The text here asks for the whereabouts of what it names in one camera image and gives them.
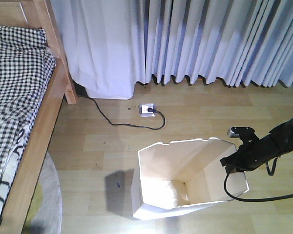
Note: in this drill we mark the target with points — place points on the wooden bed frame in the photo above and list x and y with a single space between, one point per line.
35 14

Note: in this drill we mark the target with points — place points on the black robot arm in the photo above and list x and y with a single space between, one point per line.
281 138

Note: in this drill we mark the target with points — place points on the silver floor power outlet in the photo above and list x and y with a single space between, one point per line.
147 110

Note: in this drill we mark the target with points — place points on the white paper trash bin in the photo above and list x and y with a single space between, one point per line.
181 177

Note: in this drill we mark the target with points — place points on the black white checkered bedding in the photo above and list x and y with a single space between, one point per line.
26 66

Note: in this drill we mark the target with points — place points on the light grey curtain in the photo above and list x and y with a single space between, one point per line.
109 42

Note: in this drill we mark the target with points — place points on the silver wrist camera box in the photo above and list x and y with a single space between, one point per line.
246 134

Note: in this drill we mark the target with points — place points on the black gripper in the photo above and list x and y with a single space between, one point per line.
248 157

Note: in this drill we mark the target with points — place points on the grey yellow round rug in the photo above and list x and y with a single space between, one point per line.
45 212

